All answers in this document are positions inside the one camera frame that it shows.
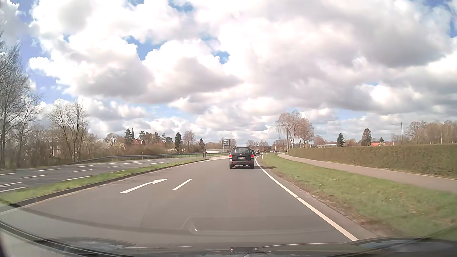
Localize dark suv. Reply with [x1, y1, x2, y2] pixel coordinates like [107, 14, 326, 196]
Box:
[229, 146, 255, 169]

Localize bare birch trees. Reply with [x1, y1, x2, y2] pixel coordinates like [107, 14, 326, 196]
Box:
[275, 110, 315, 149]

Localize grey asphalt road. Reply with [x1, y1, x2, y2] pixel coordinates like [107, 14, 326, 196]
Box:
[0, 154, 379, 248]

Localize road markings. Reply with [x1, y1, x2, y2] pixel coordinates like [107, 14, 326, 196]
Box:
[0, 156, 359, 242]

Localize car's own bonnet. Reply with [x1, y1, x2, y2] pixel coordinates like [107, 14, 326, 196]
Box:
[0, 228, 457, 257]

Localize grass verge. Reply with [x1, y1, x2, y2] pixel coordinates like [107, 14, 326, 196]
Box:
[261, 153, 457, 240]

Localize row of bare trees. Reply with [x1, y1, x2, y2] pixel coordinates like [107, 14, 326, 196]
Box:
[0, 36, 208, 170]

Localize grass median strip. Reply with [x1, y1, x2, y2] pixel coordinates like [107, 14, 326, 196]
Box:
[0, 157, 211, 205]

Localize long trimmed hedge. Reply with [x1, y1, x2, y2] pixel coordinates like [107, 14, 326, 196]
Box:
[288, 143, 457, 179]

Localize grey cycle path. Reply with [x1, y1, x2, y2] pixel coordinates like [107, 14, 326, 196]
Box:
[278, 153, 457, 194]

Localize wood of bare trees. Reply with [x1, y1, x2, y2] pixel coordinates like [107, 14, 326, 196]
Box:
[405, 120, 457, 145]

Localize grey guard rail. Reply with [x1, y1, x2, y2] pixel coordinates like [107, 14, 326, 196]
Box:
[68, 153, 205, 165]

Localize lamp post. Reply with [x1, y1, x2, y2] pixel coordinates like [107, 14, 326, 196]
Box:
[391, 122, 404, 145]

